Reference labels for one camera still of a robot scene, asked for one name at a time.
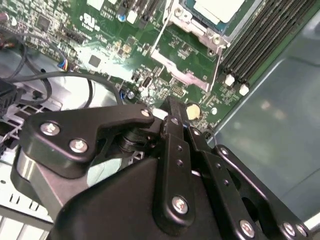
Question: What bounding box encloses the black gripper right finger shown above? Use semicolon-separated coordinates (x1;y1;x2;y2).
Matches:
177;99;312;240

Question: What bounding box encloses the silver CPU green edge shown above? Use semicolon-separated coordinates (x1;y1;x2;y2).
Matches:
183;0;247;35

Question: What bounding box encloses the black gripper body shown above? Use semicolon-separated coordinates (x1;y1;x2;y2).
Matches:
48;157;231;240

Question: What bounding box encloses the metal socket cover frame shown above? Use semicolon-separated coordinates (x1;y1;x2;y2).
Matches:
149;7;227;93

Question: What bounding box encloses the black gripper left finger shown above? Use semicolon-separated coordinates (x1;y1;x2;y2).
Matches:
11;96;197;236

